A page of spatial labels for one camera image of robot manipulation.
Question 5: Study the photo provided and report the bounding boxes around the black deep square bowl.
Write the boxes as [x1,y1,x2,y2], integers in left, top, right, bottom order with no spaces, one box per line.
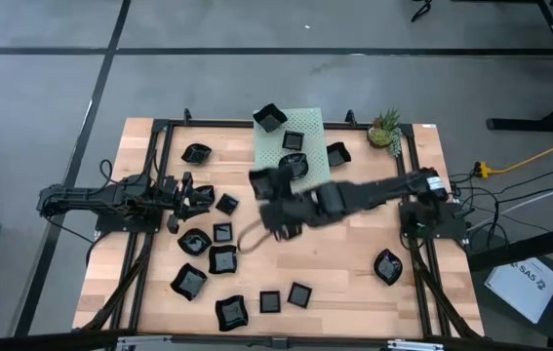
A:
[324,140,353,169]

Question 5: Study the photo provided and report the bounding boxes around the silver metal bracket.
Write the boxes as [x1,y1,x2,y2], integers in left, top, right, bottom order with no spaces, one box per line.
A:
[116,334,174,351]
[386,339,446,351]

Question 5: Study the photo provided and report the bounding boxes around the potted succulent plant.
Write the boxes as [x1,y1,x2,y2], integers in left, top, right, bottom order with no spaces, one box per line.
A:
[366,106,405,158]

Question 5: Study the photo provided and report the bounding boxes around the white floor cable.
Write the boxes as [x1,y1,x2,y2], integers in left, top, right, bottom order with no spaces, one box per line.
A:
[465,175,553,231]

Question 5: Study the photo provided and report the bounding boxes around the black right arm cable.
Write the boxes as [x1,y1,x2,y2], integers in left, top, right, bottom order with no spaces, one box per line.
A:
[235,217,277,254]

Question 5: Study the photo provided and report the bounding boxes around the small black square plate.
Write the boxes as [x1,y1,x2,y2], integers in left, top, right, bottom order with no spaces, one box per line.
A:
[258,290,282,315]
[215,192,241,216]
[281,130,306,152]
[286,281,314,310]
[212,221,234,245]

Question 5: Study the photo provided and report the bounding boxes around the black desk leg frame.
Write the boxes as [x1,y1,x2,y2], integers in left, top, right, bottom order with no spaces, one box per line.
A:
[487,0,553,135]

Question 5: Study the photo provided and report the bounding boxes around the white printed booklet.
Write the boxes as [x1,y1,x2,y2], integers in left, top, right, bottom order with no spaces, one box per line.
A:
[483,256,553,325]

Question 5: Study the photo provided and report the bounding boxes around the black desk top edge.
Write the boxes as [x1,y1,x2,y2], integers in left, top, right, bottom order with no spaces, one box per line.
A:
[465,219,553,274]

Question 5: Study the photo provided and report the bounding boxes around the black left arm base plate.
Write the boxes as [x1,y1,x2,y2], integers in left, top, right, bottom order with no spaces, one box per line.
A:
[94,207,164,234]

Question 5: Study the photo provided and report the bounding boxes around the black floor cable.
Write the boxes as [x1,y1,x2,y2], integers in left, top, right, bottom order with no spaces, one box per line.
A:
[451,158,553,206]

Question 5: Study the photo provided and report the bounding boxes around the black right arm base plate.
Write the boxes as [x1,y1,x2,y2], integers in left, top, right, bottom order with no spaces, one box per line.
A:
[399,202,468,241]

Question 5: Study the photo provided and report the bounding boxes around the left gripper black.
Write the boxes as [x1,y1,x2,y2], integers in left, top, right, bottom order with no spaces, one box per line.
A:
[158,171,216,235]

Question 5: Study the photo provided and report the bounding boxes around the green perforated metal shelf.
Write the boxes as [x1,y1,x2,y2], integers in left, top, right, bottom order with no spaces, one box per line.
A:
[253,107,332,195]

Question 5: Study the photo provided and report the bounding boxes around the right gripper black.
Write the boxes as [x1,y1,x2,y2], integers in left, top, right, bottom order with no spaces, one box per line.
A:
[258,168,324,243]

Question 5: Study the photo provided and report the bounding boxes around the yellow power cord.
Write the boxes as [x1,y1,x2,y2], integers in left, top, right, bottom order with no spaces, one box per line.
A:
[472,130,553,178]

